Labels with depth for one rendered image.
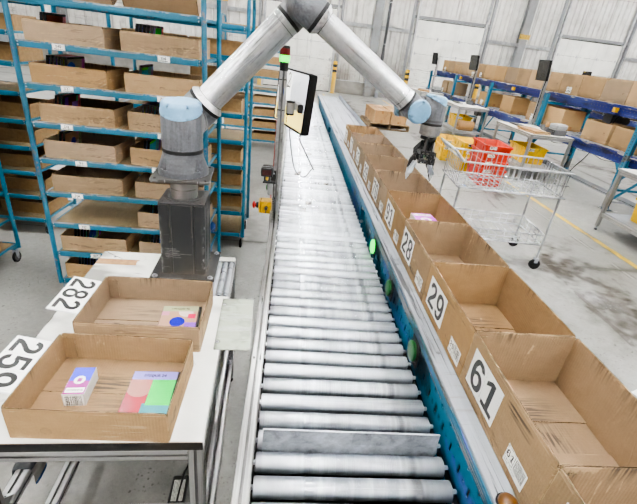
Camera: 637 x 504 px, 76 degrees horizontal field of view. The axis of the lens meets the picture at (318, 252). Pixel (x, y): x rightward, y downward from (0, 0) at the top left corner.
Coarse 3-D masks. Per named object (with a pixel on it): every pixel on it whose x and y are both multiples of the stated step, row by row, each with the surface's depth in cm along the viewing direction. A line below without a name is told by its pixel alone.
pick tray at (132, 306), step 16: (112, 288) 151; (128, 288) 152; (144, 288) 152; (160, 288) 153; (176, 288) 153; (192, 288) 154; (208, 288) 154; (96, 304) 141; (112, 304) 149; (128, 304) 150; (144, 304) 151; (160, 304) 152; (176, 304) 153; (192, 304) 154; (208, 304) 144; (80, 320) 129; (96, 320) 140; (112, 320) 141; (128, 320) 142; (144, 320) 142; (208, 320) 147; (160, 336) 129; (176, 336) 129; (192, 336) 130
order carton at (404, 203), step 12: (396, 192) 213; (408, 192) 214; (396, 204) 193; (408, 204) 217; (420, 204) 217; (432, 204) 217; (444, 204) 209; (396, 216) 192; (408, 216) 220; (444, 216) 208; (456, 216) 194; (396, 228) 190
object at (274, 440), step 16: (272, 432) 103; (288, 432) 103; (304, 432) 103; (320, 432) 104; (336, 432) 104; (352, 432) 104; (368, 432) 105; (384, 432) 106; (272, 448) 106; (288, 448) 106; (304, 448) 106; (320, 448) 106; (336, 448) 107; (352, 448) 107; (368, 448) 107; (384, 448) 108; (400, 448) 108; (416, 448) 108; (432, 448) 109
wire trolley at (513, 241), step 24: (456, 168) 364; (480, 168) 348; (504, 168) 348; (528, 168) 347; (552, 168) 381; (456, 192) 362; (504, 192) 357; (552, 216) 367; (504, 240) 380; (528, 264) 391
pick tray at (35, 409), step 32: (64, 352) 122; (96, 352) 123; (128, 352) 124; (160, 352) 124; (192, 352) 124; (32, 384) 107; (64, 384) 114; (96, 384) 115; (128, 384) 116; (32, 416) 96; (64, 416) 97; (96, 416) 97; (128, 416) 98; (160, 416) 98
